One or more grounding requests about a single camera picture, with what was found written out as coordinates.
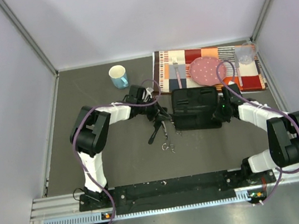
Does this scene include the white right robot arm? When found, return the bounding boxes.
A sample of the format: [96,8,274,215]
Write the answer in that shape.
[213,84,299,184]

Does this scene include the pink handled fork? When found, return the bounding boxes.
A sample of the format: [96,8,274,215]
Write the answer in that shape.
[172,57,183,89]

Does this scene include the black zip tool case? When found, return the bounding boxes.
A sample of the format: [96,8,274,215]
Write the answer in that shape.
[171,86,222,131]

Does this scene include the long black barber comb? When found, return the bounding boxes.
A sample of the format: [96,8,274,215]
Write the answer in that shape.
[172,105,212,116]

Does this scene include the grey slotted cable duct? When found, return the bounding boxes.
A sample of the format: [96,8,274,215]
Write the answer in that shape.
[43,190,262,224]

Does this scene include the clear plastic cup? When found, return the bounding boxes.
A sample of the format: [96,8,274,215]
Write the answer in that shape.
[235,41,258,65]

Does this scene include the pink handled knife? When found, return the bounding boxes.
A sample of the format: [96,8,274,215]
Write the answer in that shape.
[234,53,243,87]

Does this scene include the black handled comb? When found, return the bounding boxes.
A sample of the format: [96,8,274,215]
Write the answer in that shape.
[148,122,161,145]

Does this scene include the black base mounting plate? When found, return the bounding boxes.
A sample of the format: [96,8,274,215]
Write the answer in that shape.
[76,162,277,221]

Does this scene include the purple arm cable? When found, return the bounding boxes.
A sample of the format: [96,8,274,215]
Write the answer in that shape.
[63,77,182,224]
[214,50,299,212]

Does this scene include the pink polka dot plate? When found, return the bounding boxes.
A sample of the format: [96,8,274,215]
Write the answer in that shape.
[189,56,227,86]

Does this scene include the silver thinning scissors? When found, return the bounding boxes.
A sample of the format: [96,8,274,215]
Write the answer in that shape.
[161,121,175,153]

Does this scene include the blue ceramic mug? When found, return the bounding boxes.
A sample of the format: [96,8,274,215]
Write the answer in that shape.
[108,65,129,89]

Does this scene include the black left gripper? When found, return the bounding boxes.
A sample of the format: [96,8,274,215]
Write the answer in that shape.
[136,94,171,124]

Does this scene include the silver straight scissors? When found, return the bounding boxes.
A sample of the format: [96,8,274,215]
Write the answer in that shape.
[170,118,182,137]

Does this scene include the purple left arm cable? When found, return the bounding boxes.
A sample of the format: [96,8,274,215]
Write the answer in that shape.
[63,77,182,224]

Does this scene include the colourful patterned placemat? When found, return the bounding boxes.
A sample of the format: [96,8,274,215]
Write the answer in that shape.
[153,43,267,94]

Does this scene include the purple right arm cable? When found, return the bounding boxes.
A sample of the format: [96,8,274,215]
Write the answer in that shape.
[214,50,299,212]

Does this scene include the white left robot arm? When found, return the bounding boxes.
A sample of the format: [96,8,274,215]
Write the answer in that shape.
[70,85,171,208]

